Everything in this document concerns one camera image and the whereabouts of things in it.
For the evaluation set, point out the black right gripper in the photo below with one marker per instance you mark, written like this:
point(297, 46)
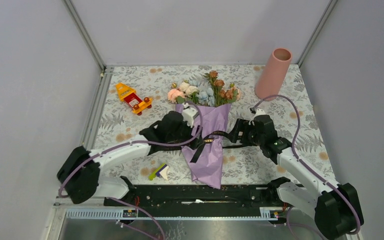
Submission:
point(241, 125)

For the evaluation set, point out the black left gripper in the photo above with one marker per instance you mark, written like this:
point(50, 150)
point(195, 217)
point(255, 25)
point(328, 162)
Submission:
point(189, 131)

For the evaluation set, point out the black ribbon with gold letters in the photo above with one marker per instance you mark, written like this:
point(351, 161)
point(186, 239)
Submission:
point(210, 138)

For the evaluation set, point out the purple paper flower bouquet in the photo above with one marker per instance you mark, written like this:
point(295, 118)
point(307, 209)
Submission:
point(214, 103)

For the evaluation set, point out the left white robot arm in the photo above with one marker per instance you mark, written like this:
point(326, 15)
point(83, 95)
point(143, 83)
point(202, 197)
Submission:
point(82, 176)

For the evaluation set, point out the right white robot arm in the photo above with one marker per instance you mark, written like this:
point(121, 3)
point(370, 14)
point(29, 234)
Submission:
point(334, 207)

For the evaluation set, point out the pink cylindrical vase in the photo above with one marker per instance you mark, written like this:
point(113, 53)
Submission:
point(273, 75)

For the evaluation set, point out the green purple white toy block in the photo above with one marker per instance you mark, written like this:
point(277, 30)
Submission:
point(160, 172)

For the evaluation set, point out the floral patterned table mat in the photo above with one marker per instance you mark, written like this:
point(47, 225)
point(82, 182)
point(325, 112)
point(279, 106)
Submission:
point(292, 113)

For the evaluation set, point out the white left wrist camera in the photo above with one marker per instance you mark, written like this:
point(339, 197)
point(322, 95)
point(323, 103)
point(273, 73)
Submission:
point(189, 113)

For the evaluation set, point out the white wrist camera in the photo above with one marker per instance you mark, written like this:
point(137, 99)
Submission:
point(260, 112)
point(189, 113)

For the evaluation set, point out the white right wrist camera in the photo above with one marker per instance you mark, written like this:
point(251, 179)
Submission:
point(260, 112)

